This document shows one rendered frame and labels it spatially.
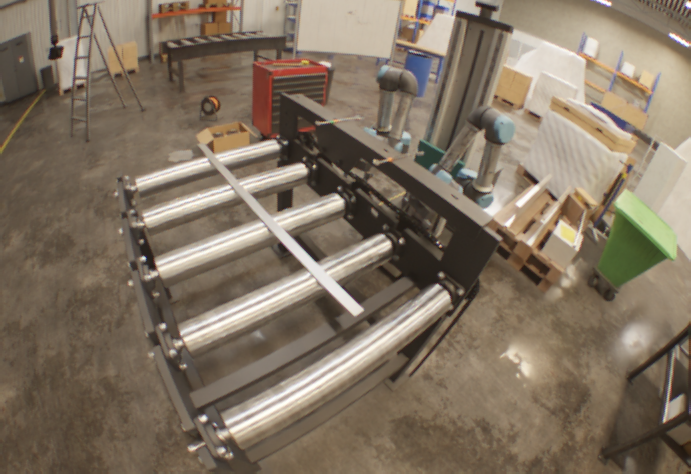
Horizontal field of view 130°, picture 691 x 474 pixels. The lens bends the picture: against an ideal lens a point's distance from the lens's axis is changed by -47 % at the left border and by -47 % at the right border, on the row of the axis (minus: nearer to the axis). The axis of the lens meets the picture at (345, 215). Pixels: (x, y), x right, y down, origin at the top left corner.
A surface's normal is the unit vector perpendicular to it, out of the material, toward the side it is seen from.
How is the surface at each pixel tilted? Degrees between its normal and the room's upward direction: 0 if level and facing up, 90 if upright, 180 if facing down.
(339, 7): 90
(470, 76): 90
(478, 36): 90
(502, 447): 0
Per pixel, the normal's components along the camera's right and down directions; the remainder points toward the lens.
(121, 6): 0.62, 0.56
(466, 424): 0.14, -0.76
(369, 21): 0.23, 0.64
